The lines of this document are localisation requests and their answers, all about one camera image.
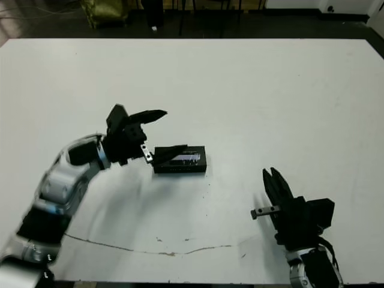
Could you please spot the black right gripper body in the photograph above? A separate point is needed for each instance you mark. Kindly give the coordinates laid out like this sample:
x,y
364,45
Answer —
x,y
295,225

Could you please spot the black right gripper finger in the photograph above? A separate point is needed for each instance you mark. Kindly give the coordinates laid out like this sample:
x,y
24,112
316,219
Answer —
x,y
271,190
283,193

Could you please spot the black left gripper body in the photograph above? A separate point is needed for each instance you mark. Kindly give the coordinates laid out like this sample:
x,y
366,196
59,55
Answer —
x,y
126,144

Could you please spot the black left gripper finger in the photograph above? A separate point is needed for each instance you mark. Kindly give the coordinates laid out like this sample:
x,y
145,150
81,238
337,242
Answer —
x,y
168,153
150,116

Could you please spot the black box lid with print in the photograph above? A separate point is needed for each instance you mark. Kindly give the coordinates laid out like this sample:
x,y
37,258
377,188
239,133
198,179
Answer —
x,y
192,168

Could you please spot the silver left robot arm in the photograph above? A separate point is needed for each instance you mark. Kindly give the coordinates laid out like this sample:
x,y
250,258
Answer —
x,y
66,177

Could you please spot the black upright stand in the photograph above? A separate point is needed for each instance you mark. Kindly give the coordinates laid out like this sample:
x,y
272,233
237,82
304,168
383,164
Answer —
x,y
153,13

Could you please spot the olive green bag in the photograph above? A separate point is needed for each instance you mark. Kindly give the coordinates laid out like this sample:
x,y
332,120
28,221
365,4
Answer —
x,y
105,12

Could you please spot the black office chair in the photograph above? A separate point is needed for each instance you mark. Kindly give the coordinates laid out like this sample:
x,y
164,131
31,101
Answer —
x,y
210,6

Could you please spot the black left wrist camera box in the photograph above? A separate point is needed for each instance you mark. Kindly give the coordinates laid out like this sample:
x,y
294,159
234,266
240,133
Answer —
x,y
117,118

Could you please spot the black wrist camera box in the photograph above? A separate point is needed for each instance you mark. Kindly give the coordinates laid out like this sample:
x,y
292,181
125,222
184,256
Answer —
x,y
117,118
321,211

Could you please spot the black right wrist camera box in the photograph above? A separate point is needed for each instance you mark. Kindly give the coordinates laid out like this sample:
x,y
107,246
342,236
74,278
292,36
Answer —
x,y
321,211

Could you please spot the round black wall fitting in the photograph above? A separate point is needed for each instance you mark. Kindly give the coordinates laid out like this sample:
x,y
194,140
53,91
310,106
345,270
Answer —
x,y
330,9

